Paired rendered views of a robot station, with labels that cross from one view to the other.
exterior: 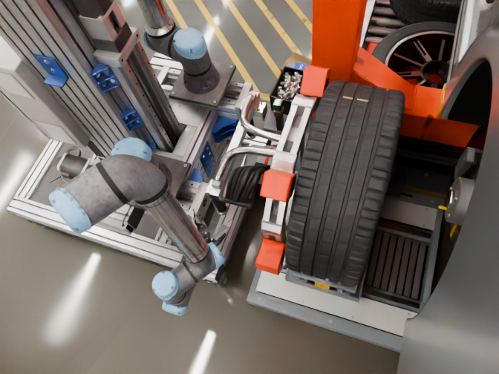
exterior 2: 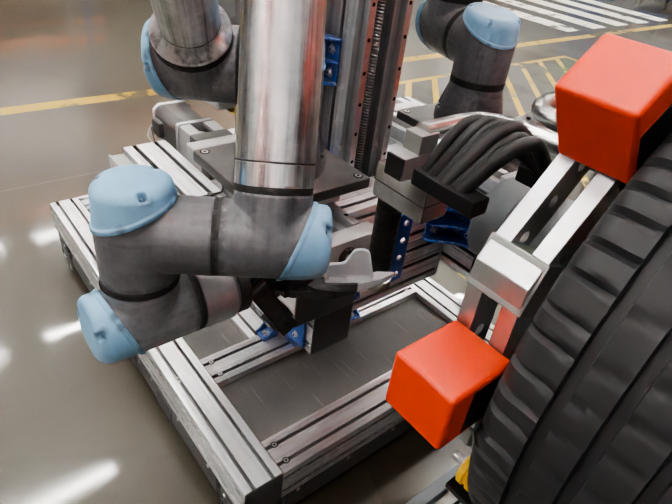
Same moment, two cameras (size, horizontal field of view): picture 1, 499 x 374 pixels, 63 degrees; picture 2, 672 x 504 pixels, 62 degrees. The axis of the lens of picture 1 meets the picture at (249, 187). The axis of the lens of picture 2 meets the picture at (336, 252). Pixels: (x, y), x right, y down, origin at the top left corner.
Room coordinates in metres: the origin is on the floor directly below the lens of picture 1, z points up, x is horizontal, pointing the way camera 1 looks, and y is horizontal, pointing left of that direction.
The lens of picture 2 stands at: (-0.02, 0.02, 1.25)
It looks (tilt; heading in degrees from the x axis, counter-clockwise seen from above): 35 degrees down; 14
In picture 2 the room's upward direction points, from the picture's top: 8 degrees clockwise
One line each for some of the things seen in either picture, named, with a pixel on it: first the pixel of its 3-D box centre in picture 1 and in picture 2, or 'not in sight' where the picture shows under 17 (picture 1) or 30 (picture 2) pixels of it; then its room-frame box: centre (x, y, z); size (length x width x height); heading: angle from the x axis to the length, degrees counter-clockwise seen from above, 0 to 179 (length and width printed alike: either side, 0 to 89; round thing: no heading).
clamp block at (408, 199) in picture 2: (221, 191); (411, 186); (0.62, 0.09, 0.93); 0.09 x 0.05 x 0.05; 57
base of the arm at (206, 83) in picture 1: (199, 71); (472, 98); (1.21, 0.07, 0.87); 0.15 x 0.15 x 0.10
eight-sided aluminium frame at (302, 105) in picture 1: (295, 172); (601, 276); (0.65, -0.17, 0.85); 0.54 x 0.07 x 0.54; 147
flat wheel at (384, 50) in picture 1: (431, 84); not in sight; (1.16, -1.03, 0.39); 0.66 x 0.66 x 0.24
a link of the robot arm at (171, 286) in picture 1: (174, 283); (154, 231); (0.35, 0.29, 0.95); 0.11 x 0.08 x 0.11; 111
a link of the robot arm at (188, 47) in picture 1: (191, 50); (484, 42); (1.22, 0.07, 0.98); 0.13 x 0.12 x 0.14; 42
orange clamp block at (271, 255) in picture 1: (270, 256); (446, 380); (0.39, -0.01, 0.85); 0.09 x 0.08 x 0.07; 147
